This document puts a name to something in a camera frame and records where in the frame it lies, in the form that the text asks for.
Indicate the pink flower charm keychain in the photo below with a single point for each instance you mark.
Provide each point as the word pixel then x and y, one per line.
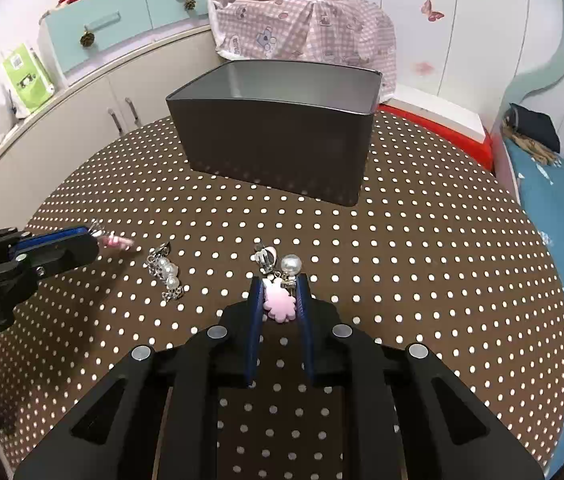
pixel 279 277

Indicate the teal bunk bed frame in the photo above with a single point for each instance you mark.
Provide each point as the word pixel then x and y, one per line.
pixel 541 70

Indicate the white low cabinet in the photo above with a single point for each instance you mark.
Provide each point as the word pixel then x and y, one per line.
pixel 126 94

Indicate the green white paper bag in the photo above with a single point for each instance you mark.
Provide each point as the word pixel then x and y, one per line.
pixel 27 81

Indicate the red and white stool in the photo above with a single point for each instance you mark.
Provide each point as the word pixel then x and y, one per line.
pixel 456 124

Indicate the white wardrobe doors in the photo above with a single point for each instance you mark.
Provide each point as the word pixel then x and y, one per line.
pixel 472 54

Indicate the pinecone drawer ornament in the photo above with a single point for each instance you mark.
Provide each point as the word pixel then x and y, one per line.
pixel 87 39
pixel 190 4

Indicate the right pinecone drawer ornament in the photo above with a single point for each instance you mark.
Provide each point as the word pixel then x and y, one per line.
pixel 190 4

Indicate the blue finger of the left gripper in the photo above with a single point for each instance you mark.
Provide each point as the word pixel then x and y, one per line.
pixel 60 257
pixel 30 243

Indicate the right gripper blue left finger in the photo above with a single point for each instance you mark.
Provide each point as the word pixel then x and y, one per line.
pixel 256 297

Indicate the dark rectangular storage box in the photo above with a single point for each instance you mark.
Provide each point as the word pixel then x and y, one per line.
pixel 300 127

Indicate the dark folded clothes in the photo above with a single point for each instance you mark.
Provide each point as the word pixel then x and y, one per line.
pixel 532 132

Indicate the left pinecone drawer ornament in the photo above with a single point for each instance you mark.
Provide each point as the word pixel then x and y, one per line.
pixel 87 39

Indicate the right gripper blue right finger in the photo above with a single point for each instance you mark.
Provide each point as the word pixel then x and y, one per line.
pixel 303 301

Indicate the pink checkered cloth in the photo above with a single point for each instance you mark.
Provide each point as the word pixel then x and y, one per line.
pixel 356 33

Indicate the pink butterfly sticker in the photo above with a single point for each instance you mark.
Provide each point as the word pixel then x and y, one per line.
pixel 431 14

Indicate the brown polka dot tablecloth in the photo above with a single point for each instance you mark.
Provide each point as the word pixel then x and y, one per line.
pixel 183 325

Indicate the teal drawer unit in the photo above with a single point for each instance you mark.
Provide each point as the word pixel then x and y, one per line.
pixel 119 27

